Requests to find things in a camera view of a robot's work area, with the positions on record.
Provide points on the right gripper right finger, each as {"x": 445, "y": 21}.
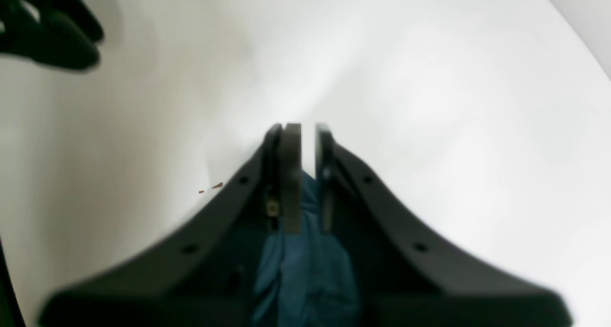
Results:
{"x": 407, "y": 275}

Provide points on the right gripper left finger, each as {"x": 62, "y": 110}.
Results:
{"x": 202, "y": 275}

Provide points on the dark blue t-shirt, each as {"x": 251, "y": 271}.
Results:
{"x": 306, "y": 279}

